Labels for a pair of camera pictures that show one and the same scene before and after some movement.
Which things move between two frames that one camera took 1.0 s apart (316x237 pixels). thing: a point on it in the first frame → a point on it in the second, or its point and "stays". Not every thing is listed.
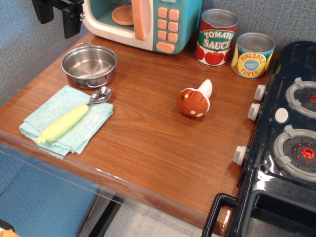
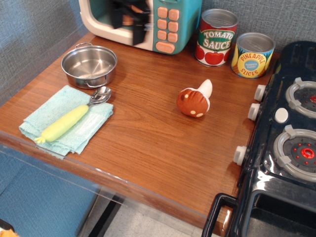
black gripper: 72,14 → 139,9
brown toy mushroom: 195,102 stays
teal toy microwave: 168,26 stays
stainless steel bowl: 87,65 stays
